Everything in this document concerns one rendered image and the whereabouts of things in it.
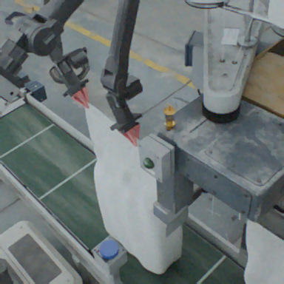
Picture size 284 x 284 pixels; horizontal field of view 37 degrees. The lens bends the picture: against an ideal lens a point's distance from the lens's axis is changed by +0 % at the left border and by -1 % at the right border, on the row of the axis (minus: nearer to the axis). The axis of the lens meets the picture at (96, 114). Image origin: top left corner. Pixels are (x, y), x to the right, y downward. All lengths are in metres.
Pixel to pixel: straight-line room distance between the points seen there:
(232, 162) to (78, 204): 1.28
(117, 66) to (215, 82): 0.37
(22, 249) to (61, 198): 0.31
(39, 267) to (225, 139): 1.33
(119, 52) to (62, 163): 1.16
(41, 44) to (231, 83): 0.46
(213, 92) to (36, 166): 1.51
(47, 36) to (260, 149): 0.56
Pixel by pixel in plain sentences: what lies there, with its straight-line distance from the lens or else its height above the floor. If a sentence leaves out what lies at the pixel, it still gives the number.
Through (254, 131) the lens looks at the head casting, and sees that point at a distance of 1.02.
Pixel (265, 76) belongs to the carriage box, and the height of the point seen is 1.33.
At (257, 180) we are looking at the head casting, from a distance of 0.91.
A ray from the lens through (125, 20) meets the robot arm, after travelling 1.25.
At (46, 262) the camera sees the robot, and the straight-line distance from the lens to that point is 2.10.
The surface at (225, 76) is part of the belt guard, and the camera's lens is 1.04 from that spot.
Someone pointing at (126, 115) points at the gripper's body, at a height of 1.14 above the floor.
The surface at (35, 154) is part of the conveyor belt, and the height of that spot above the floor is 0.38.
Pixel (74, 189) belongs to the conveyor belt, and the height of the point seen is 0.38.
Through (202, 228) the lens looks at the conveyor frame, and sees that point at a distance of 1.96.
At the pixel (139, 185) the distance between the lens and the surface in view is 1.54.
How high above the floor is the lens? 2.02
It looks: 39 degrees down
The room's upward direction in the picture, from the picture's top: 9 degrees counter-clockwise
